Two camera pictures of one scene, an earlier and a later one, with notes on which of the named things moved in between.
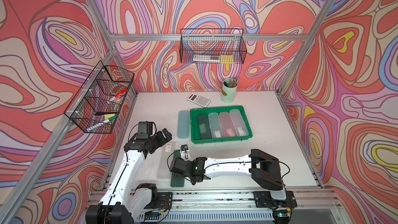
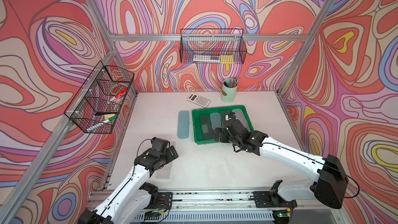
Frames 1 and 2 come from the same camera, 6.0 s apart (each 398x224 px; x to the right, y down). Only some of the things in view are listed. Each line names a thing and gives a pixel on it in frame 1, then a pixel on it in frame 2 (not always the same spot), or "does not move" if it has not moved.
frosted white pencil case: [240, 127] does not move
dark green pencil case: [204, 128] does not move
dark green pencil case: [176, 180] → [225, 137]
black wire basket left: [96, 106] does not move
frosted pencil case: [166, 152] does not move
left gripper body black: [157, 140] → [167, 156]
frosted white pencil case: [215, 125] does not move
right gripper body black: [189, 177] → [233, 139]
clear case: [183, 124] does not move
